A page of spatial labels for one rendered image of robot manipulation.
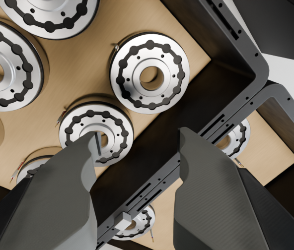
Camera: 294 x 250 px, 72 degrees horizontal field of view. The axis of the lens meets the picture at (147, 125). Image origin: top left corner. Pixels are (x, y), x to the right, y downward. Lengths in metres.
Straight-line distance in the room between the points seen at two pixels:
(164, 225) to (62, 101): 0.33
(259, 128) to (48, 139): 0.35
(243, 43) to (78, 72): 0.20
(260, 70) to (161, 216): 0.34
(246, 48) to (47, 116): 0.26
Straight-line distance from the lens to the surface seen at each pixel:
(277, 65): 0.55
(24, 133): 0.34
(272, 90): 0.25
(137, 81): 0.25
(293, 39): 0.41
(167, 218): 0.47
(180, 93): 0.27
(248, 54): 0.22
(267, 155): 0.45
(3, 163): 0.39
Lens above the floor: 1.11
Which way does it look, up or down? 62 degrees down
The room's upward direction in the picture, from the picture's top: 162 degrees clockwise
